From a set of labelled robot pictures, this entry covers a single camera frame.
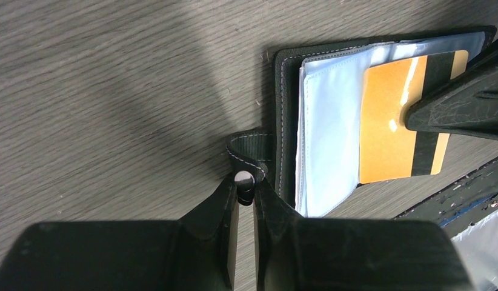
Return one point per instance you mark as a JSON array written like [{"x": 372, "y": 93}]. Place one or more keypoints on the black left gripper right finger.
[{"x": 297, "y": 253}]

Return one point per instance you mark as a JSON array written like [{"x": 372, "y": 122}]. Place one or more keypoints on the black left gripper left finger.
[{"x": 194, "y": 252}]

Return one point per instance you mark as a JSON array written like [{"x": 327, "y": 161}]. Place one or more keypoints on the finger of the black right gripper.
[{"x": 466, "y": 105}]

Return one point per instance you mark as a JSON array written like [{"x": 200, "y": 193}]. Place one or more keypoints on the gold credit card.
[{"x": 388, "y": 150}]

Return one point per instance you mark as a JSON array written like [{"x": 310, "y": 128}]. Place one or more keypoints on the black leather card holder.
[{"x": 311, "y": 158}]

